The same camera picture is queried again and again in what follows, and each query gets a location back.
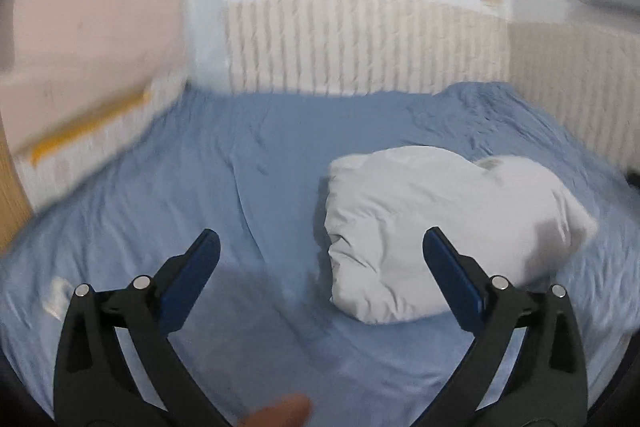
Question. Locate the person's left hand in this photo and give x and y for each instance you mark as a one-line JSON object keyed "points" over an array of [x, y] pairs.
{"points": [[280, 412]]}

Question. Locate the light grey jacket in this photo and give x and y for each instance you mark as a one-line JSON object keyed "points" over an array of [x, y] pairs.
{"points": [[425, 217]]}

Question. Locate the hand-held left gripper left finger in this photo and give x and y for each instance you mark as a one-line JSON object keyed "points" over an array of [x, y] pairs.
{"points": [[192, 277]]}

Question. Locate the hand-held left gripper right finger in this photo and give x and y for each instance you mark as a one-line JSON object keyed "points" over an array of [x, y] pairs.
{"points": [[452, 277]]}

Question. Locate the yellow strip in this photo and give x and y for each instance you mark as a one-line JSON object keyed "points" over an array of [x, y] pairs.
{"points": [[85, 127]]}

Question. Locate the pink wooden board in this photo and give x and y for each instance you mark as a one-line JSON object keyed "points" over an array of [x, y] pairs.
{"points": [[85, 37]]}

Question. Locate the brick-pattern side wall panel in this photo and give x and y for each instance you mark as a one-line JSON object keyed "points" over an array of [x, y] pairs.
{"points": [[570, 77]]}

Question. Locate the blue bed sheet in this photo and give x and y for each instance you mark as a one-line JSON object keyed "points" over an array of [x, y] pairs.
{"points": [[175, 177]]}

